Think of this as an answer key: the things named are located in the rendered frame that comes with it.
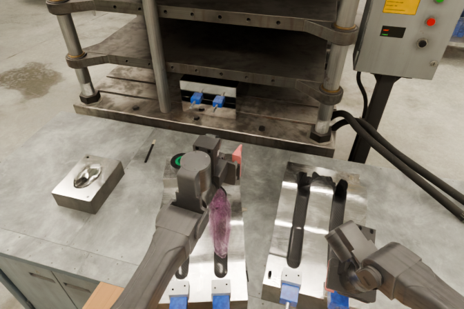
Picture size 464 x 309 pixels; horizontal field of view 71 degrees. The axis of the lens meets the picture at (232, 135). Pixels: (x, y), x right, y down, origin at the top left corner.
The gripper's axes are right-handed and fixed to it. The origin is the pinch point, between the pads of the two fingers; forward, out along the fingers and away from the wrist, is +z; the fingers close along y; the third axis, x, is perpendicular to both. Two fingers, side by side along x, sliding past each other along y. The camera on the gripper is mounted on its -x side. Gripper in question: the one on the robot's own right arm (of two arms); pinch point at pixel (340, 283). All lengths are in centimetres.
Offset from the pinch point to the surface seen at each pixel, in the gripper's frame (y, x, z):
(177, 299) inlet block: 37.0, 14.5, 7.5
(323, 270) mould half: 2.6, -3.2, 7.5
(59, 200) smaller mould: 89, -2, 23
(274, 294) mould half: 13.5, 5.8, 9.8
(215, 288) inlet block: 28.8, 9.3, 8.0
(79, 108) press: 124, -53, 53
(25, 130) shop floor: 229, -68, 154
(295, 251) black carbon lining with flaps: 10.4, -6.6, 10.6
